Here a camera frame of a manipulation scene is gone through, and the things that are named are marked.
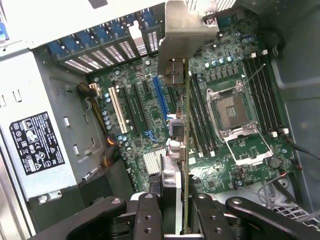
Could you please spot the long black expansion slot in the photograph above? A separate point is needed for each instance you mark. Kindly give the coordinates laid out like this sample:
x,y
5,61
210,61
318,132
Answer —
x,y
130,110
140,105

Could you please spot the white expansion slot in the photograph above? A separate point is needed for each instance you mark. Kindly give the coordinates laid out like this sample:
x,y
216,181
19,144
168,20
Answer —
x,y
118,110

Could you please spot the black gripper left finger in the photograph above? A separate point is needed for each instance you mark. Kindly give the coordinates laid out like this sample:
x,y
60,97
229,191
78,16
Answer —
x,y
147,220

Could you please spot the perforated rear slot cover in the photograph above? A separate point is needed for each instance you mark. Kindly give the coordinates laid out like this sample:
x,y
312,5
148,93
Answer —
x,y
115,53
103,57
90,61
127,49
152,41
75,65

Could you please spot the grey power supply unit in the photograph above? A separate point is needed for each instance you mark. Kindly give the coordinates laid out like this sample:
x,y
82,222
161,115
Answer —
x,y
37,95

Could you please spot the black RAM slot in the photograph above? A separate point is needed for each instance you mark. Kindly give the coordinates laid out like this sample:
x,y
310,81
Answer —
x,y
196,135
204,117
201,125
208,112
267,93
262,96
257,97
273,91

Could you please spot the short black expansion slot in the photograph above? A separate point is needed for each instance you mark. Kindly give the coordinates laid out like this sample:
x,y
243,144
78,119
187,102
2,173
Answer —
x,y
146,88

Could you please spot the black power supply label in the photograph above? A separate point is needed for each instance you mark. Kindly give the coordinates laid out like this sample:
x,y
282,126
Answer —
x,y
37,143

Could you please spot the silver finned chipset heatsink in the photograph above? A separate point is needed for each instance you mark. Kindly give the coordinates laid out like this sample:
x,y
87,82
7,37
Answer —
x,y
153,161

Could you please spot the blue expansion slot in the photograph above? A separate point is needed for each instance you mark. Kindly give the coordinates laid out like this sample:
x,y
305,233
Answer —
x,y
161,97

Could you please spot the green motherboard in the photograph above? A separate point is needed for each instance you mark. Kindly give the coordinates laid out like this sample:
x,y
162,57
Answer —
x,y
225,175

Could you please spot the grey open PC case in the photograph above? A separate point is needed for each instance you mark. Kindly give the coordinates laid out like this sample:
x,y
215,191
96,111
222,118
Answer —
x,y
297,95

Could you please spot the thin metal locking lever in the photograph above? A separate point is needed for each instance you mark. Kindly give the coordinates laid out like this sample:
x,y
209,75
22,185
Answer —
x,y
255,74

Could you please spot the CPU socket with metal frame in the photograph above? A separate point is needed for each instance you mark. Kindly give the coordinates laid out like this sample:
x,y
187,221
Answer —
x,y
233,110

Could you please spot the round coin cell battery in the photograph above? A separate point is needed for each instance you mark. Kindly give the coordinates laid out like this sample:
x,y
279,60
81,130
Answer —
x,y
275,162

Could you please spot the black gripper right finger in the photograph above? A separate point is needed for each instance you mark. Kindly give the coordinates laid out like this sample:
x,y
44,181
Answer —
x,y
210,220

